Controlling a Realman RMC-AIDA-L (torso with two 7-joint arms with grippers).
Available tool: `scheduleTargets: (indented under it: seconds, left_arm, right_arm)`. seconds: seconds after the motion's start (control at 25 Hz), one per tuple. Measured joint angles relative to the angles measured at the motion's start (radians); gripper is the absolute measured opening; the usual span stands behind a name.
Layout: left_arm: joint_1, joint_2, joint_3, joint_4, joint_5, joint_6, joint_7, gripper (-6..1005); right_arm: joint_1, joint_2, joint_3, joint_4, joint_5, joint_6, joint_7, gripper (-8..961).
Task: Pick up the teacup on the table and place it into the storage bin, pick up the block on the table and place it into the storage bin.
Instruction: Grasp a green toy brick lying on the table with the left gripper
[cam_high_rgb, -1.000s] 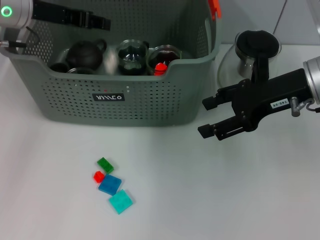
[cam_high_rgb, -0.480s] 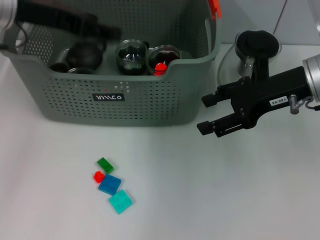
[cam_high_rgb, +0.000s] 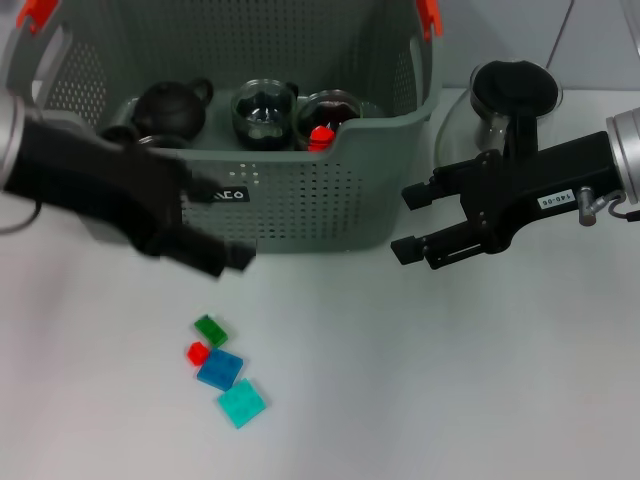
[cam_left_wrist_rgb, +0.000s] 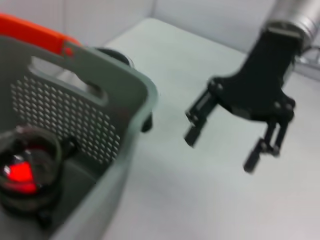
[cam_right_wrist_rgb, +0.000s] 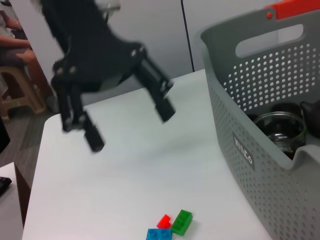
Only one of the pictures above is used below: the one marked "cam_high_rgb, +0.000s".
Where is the bright red sloped brick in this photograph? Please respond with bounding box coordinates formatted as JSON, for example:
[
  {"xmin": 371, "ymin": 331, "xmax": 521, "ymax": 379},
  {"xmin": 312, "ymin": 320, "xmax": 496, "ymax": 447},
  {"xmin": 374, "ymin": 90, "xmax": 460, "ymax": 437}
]
[{"xmin": 308, "ymin": 126, "xmax": 335, "ymax": 153}]

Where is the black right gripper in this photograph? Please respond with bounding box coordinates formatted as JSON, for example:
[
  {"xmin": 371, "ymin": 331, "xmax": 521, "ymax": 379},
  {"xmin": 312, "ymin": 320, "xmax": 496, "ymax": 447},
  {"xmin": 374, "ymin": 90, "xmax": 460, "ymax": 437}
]
[{"xmin": 389, "ymin": 129, "xmax": 627, "ymax": 272}]

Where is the glass teacup with black holder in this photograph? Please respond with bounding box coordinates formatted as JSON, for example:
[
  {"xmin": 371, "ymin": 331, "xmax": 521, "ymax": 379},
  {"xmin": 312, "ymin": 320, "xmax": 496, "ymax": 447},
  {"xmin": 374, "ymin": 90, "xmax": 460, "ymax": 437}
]
[
  {"xmin": 230, "ymin": 78, "xmax": 300, "ymax": 151},
  {"xmin": 295, "ymin": 89, "xmax": 362, "ymax": 151},
  {"xmin": 137, "ymin": 133, "xmax": 194, "ymax": 150}
]

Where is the small red toy brick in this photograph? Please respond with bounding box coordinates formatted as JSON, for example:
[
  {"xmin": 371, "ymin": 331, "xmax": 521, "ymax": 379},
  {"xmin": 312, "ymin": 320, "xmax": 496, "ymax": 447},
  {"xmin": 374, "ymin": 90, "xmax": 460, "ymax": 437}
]
[{"xmin": 186, "ymin": 341, "xmax": 210, "ymax": 367}]

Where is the green flat toy brick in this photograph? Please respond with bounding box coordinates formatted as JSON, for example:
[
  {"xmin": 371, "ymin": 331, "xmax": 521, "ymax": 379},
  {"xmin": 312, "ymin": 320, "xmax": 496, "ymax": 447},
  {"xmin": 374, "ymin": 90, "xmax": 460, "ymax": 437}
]
[{"xmin": 194, "ymin": 313, "xmax": 230, "ymax": 349}]

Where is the glass pitcher with black handle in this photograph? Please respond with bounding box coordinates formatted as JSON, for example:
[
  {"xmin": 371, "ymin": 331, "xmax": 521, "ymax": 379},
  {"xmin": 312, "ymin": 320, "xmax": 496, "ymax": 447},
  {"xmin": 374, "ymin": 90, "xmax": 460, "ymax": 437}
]
[{"xmin": 433, "ymin": 58, "xmax": 565, "ymax": 161}]

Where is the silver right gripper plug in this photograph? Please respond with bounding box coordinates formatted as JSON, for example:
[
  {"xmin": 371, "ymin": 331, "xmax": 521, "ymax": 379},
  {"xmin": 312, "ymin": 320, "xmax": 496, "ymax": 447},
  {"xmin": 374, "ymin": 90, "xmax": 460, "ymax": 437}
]
[{"xmin": 577, "ymin": 185, "xmax": 622, "ymax": 228}]

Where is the teal square toy brick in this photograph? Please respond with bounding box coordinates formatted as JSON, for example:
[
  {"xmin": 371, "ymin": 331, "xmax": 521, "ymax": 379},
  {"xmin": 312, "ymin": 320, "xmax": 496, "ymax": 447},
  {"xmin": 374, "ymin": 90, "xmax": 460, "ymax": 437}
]
[{"xmin": 216, "ymin": 377, "xmax": 268, "ymax": 430}]

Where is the grey-green perforated storage bin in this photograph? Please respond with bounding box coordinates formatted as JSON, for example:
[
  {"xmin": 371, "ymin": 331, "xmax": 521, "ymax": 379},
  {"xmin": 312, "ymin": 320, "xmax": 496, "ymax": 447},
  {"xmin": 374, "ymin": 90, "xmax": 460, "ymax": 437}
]
[{"xmin": 0, "ymin": 0, "xmax": 445, "ymax": 255}]

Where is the blue toy brick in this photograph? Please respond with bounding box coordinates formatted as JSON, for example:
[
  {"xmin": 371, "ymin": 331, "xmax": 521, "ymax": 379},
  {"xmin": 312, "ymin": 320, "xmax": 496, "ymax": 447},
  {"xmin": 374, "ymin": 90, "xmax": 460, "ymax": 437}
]
[{"xmin": 196, "ymin": 348, "xmax": 245, "ymax": 392}]

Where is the small black clay cup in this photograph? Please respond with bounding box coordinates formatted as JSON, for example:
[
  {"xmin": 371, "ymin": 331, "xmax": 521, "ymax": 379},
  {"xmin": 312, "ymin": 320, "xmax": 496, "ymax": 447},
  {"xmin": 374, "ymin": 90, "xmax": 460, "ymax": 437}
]
[{"xmin": 99, "ymin": 124, "xmax": 140, "ymax": 146}]

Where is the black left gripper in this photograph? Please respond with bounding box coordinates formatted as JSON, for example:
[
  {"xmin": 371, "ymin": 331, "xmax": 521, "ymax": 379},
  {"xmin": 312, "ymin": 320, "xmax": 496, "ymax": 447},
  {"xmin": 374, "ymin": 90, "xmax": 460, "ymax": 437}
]
[{"xmin": 1, "ymin": 116, "xmax": 257, "ymax": 280}]

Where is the grey left arm cable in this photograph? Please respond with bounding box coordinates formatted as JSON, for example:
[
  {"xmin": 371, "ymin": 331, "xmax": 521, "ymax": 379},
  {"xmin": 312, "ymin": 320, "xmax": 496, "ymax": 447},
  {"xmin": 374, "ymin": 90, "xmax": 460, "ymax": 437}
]
[{"xmin": 0, "ymin": 199, "xmax": 42, "ymax": 236}]

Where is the black clay teapot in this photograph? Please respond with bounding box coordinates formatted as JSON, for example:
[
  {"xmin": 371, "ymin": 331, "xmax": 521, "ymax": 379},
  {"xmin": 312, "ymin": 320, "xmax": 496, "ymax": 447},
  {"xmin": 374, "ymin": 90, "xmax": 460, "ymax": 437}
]
[{"xmin": 130, "ymin": 77, "xmax": 215, "ymax": 144}]

